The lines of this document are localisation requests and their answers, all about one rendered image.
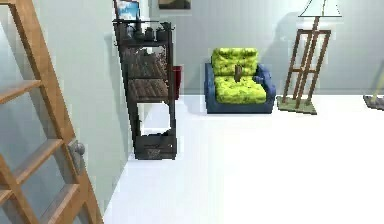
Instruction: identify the dark red bin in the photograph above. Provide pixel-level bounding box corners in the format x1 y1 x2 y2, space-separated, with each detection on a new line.
172 65 183 100

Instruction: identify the grey-based floor lamp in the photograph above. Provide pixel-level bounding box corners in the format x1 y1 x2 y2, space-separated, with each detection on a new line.
362 59 384 111

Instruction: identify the dark wooden shelf unit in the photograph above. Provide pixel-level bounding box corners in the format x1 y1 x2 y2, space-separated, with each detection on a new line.
112 18 178 161

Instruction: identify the dark framed wall picture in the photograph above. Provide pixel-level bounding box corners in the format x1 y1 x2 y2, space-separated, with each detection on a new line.
157 0 192 10

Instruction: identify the grey round door knob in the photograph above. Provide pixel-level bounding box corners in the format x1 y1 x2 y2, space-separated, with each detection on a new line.
67 139 87 175

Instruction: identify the blue framed picture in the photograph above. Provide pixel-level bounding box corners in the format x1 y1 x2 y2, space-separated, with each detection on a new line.
113 0 142 21

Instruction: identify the blue armchair with green cushions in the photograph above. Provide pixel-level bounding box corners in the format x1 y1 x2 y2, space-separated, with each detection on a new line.
203 47 277 115

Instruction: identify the wooden glass-paned room door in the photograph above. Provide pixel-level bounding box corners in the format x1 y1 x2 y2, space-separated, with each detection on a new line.
0 0 105 224

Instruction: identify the wooden floor lamp white shade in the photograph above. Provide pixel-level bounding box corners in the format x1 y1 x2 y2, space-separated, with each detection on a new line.
276 0 343 116

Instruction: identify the small brown vase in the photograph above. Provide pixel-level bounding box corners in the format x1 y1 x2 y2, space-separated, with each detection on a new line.
234 64 244 83

